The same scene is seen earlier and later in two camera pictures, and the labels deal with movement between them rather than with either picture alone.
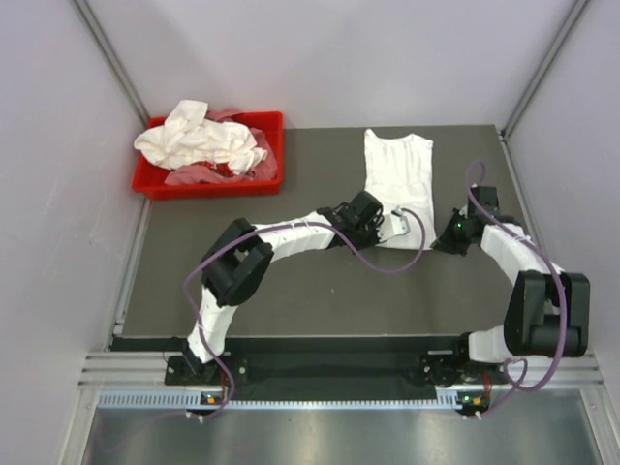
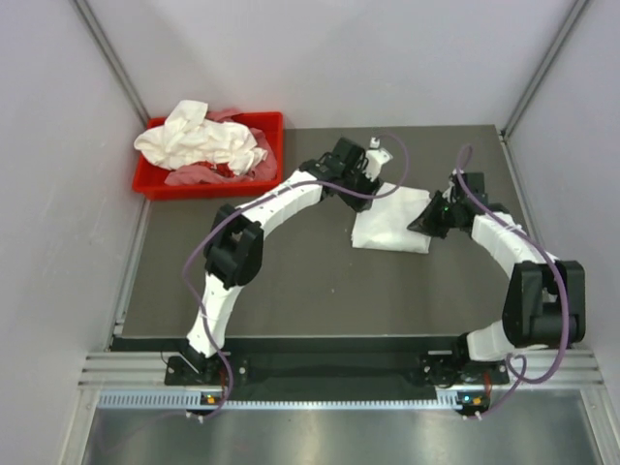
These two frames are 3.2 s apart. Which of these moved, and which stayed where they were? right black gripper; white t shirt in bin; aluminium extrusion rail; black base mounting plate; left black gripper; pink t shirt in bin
Moved: left black gripper; right black gripper
Stayed: black base mounting plate; white t shirt in bin; pink t shirt in bin; aluminium extrusion rail
